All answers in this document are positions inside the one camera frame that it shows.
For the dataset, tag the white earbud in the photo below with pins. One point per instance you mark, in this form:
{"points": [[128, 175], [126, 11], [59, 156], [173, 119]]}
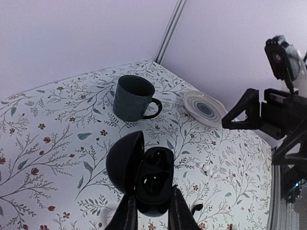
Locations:
{"points": [[211, 174], [202, 166]]}

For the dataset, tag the front aluminium rail base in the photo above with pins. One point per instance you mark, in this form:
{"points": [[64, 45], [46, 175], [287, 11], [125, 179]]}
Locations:
{"points": [[287, 188]]}

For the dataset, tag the floral patterned table mat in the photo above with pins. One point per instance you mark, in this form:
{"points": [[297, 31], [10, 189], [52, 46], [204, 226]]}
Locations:
{"points": [[54, 142]]}

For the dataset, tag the right aluminium frame post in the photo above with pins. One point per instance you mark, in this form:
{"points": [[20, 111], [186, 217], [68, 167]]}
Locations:
{"points": [[169, 31]]}

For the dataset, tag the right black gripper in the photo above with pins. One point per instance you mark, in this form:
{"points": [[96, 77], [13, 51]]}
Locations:
{"points": [[282, 113]]}

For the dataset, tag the striped ceramic saucer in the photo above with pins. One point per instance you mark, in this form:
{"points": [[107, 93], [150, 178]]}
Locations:
{"points": [[204, 108]]}

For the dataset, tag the black earbud charging case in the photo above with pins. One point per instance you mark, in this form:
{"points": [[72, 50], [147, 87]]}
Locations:
{"points": [[147, 174]]}

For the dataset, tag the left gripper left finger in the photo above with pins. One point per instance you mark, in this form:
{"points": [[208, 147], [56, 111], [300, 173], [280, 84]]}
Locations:
{"points": [[126, 216]]}

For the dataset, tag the dark grey mug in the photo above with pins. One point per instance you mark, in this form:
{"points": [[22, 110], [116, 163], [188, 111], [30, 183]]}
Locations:
{"points": [[132, 98]]}

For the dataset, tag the open white charging case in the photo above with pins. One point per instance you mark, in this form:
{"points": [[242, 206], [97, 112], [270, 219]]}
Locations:
{"points": [[110, 215]]}

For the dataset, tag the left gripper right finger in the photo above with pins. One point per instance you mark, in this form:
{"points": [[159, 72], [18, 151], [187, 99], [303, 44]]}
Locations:
{"points": [[179, 215]]}

